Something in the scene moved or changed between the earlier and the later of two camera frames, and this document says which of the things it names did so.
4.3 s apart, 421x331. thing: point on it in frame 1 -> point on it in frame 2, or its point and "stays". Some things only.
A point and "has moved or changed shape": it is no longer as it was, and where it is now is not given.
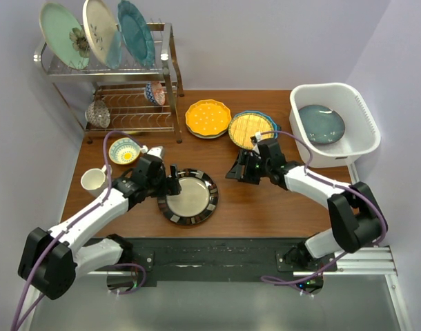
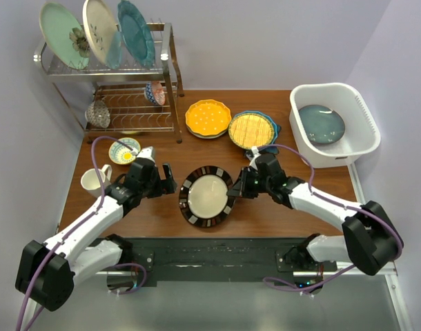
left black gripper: (169, 187) stays
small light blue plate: (114, 51) stays
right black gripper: (235, 172) -> (240, 189)
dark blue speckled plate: (321, 124) stays
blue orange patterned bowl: (154, 92) stays
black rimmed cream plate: (196, 202) has moved or changed shape
